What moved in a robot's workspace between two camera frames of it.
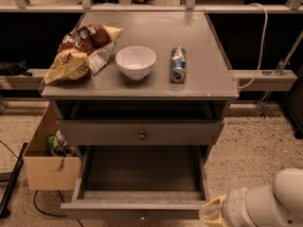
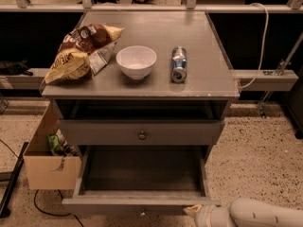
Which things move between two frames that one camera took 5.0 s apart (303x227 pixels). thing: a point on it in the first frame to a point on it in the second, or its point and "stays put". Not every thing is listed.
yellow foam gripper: [233, 206] to [204, 216]
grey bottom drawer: [139, 183] stays put
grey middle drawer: [141, 131] stays put
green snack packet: [53, 143] stays put
